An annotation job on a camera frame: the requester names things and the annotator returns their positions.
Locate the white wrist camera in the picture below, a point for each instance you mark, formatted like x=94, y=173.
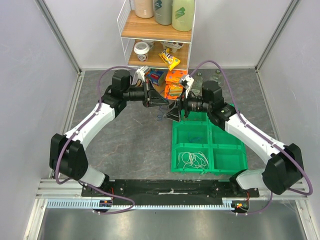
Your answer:
x=187, y=83
x=142, y=72

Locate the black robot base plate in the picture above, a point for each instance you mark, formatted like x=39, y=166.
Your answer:
x=142, y=189

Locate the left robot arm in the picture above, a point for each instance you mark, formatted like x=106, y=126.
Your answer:
x=68, y=150

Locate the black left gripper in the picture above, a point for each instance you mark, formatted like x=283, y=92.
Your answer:
x=151, y=97

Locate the right glass bottle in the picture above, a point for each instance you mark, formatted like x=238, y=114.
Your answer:
x=218, y=77

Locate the green compartment bin tray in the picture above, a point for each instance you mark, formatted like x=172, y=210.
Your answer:
x=199, y=147

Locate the orange sponge package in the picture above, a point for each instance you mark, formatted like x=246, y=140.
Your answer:
x=173, y=89

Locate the beige bottle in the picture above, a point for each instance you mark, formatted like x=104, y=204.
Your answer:
x=144, y=8

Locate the left glass bottle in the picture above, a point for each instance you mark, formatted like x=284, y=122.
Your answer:
x=198, y=81

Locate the yellow candy bag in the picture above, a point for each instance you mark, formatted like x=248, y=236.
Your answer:
x=170, y=60

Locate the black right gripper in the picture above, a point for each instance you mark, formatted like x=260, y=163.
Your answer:
x=185, y=107

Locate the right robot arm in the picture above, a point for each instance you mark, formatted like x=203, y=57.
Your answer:
x=283, y=163

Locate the white slotted cable duct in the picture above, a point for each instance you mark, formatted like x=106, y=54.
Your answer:
x=97, y=204

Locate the grey green bottle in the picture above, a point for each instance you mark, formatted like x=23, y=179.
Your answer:
x=163, y=12

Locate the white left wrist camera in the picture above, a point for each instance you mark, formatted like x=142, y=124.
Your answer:
x=142, y=72

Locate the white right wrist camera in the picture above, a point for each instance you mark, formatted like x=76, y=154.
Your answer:
x=187, y=83

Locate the glass bottle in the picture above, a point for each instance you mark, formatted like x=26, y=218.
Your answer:
x=218, y=77
x=198, y=81

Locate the white yogurt cup pack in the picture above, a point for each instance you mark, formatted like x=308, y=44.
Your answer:
x=173, y=46

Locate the white wire wooden shelf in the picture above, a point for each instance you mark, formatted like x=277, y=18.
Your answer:
x=134, y=29

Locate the white paper coffee cup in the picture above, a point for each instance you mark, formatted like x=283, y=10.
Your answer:
x=142, y=49

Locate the light green bottle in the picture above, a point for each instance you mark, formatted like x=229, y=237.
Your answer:
x=183, y=14

